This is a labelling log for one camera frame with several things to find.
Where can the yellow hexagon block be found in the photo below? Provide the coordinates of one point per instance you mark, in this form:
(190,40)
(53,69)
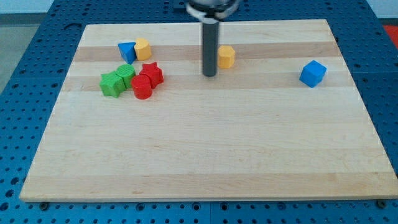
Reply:
(226,56)

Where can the blue cube block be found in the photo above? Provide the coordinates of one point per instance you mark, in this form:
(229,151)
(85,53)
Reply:
(312,74)

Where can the red star block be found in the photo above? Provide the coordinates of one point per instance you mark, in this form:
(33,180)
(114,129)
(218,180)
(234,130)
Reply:
(154,73)

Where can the red cylinder block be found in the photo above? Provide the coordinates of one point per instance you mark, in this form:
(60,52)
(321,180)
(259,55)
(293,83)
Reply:
(141,87)

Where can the wooden board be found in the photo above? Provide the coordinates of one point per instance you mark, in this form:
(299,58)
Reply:
(252,132)

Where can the green cylinder block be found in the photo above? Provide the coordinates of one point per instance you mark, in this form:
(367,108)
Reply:
(126,72)

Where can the yellow pentagon block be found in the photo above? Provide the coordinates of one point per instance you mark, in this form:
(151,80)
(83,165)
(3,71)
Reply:
(142,49)

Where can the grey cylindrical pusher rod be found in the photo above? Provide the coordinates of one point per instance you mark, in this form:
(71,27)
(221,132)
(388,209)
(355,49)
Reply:
(210,37)

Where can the green star block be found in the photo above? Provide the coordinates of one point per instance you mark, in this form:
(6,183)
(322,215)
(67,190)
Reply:
(112,84)

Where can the blue triangle block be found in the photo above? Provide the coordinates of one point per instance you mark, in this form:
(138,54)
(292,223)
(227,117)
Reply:
(127,51)

